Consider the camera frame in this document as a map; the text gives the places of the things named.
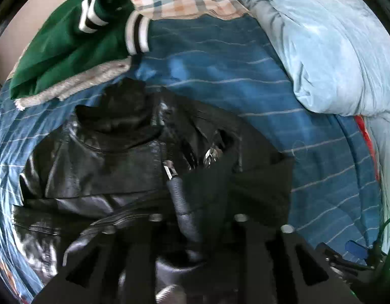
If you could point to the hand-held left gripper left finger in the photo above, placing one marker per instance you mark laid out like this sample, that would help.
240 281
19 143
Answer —
140 255

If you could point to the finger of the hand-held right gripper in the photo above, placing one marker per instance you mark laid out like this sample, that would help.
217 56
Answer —
353 249

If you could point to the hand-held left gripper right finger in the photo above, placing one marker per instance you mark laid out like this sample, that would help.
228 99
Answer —
249 253

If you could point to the black leather jacket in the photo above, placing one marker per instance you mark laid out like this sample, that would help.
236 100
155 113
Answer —
119 164

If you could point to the red cloth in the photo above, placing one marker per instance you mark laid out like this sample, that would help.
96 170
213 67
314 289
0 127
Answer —
369 145

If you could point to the blue striped bed sheet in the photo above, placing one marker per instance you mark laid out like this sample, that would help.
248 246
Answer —
232 79

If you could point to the light blue duvet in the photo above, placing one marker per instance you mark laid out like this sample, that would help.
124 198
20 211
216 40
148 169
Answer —
321 38

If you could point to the green varsity jacket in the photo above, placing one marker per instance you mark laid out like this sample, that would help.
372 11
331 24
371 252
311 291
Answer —
71 47

